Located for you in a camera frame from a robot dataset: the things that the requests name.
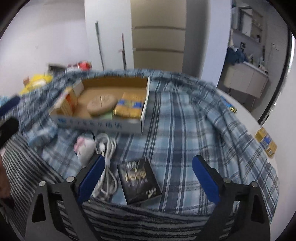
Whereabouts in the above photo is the blue clothes pile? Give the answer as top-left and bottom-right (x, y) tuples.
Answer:
(225, 47), (248, 65)

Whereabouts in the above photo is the wall mirror cabinet shelf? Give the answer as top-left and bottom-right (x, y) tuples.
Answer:
(231, 4), (263, 43)

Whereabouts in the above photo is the black cigarette box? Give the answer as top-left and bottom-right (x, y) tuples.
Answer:
(117, 157), (162, 205)

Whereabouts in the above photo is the gold blue cigarette pack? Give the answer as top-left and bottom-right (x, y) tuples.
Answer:
(113, 92), (145, 119)

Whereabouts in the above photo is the gold three-door refrigerator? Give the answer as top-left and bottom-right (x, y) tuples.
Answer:
(130, 0), (187, 72)

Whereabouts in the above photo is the white pink plush toy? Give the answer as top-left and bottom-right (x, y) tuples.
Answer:
(74, 136), (96, 167)

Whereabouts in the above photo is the green felt pouch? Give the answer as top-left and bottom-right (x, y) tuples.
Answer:
(98, 111), (113, 120)

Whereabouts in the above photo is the small yellow blue box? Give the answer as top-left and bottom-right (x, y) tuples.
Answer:
(254, 126), (277, 158)

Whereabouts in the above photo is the person's left hand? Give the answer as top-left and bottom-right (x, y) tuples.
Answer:
(0, 158), (11, 198)

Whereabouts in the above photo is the red broom stick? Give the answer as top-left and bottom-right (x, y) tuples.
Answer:
(119, 34), (127, 70)

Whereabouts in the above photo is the white charging cable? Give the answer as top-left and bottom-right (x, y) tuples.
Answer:
(91, 133), (119, 202)

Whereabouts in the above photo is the red plastic bag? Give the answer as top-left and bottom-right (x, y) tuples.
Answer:
(67, 61), (92, 71)

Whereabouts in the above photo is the bathroom vanity cabinet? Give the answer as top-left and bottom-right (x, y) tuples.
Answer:
(220, 62), (268, 98)

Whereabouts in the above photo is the grey mop handle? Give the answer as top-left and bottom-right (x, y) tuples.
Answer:
(95, 21), (105, 70)

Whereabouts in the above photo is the yellow plastic bag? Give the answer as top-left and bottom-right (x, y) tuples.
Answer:
(19, 74), (53, 95)

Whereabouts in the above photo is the dark striped towel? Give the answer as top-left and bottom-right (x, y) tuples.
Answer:
(3, 135), (210, 240)

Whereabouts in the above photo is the cardboard tray box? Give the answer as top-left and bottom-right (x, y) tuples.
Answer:
(49, 76), (151, 134)

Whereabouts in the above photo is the blue plaid shirt cloth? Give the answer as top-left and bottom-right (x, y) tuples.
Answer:
(9, 69), (279, 219)

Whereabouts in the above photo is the light blue tissue pack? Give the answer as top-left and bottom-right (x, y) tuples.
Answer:
(26, 126), (58, 148)

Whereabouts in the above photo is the tan red cigarette carton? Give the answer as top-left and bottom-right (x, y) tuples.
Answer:
(54, 87), (78, 116)

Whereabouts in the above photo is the small blue yellow packet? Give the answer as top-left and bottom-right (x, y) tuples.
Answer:
(221, 96), (237, 113)

